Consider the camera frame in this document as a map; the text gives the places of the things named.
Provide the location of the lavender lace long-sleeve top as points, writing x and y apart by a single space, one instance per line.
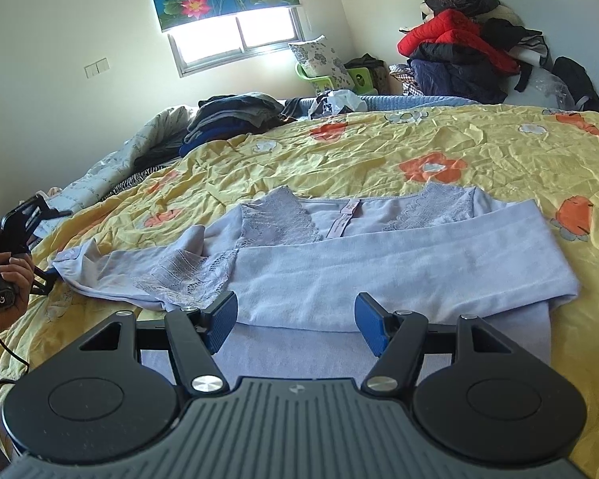
329 279

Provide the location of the person's left hand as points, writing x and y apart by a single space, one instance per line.
11 272

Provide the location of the window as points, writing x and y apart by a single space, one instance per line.
259 30

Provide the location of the black white striped cloth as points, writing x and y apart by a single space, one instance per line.
135 182

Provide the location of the checked cloth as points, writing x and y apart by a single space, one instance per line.
403 80

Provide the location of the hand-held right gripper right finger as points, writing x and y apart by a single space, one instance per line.
372 327

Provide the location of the white plastic bag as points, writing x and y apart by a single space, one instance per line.
342 100

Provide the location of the red padded jacket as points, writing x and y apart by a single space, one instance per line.
444 30

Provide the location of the clear plastic wrap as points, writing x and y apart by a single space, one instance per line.
544 87

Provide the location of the yellow floral bedspread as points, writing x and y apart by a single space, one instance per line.
379 144

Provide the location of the floral pillow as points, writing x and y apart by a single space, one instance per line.
319 60

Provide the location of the white patterned quilt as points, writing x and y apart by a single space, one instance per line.
130 149

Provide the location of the blue knitted blanket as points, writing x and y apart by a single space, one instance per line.
404 101

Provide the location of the black backpack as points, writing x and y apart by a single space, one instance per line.
576 82

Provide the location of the dark cloth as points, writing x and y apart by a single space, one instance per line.
364 61

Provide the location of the white light switch plate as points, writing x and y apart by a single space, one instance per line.
97 68

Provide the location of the black garment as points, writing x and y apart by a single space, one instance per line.
514 40

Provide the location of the stack of folded dark clothes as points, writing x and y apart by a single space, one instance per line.
229 114

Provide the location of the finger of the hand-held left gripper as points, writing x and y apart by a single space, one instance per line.
42 207
44 279

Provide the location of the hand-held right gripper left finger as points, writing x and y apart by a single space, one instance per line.
222 322

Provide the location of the navy padded jacket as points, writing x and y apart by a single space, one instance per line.
449 75

